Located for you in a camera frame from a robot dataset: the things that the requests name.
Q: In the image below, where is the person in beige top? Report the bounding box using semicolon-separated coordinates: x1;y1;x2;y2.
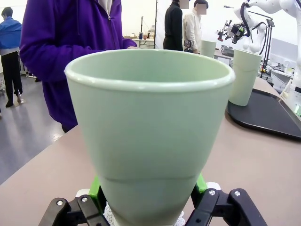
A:
182;0;204;54

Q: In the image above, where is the black cable hose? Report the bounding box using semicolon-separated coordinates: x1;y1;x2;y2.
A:
239;1;254;39

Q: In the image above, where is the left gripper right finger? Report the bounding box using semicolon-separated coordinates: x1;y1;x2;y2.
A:
187;173;268;226

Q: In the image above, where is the person in purple hoodie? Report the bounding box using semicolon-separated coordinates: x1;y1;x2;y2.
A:
20;0;138;134

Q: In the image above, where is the white lace paper coaster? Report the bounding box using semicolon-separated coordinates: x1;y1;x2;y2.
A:
102;202;186;226

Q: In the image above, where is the person in blue jacket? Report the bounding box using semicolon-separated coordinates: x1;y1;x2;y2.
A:
0;7;24;108

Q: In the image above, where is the person in all black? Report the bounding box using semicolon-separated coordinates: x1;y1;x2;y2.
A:
163;0;183;52

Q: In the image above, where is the person's right forearm purple sleeve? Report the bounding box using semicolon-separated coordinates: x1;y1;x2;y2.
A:
20;39;138;83

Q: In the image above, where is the pale green plastic cup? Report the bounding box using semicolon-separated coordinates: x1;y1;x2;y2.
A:
228;48;262;107
64;48;236;226
199;40;217;59

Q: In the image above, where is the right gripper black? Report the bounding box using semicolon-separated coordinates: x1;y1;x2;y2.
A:
216;20;246;45

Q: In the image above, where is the black plastic serving tray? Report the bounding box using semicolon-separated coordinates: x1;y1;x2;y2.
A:
225;88;301;142

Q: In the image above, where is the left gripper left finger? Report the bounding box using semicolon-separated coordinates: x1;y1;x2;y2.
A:
41;175;110;226

